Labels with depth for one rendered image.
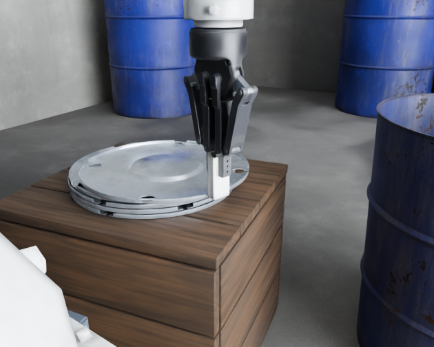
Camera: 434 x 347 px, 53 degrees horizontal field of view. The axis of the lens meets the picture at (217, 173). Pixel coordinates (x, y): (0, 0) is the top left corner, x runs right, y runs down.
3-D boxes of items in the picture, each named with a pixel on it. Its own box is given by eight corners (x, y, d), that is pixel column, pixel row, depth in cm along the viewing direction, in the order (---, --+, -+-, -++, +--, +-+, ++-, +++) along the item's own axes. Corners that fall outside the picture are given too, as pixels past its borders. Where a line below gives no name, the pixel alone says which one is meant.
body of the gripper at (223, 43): (174, 25, 56) (177, 96, 59) (216, 28, 50) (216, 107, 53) (219, 23, 60) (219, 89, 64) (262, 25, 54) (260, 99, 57)
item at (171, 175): (112, 141, 90) (111, 138, 90) (251, 146, 87) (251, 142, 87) (47, 200, 63) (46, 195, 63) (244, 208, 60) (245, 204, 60)
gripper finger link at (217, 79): (231, 71, 58) (238, 71, 57) (232, 151, 62) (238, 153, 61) (209, 74, 56) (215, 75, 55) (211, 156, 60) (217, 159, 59)
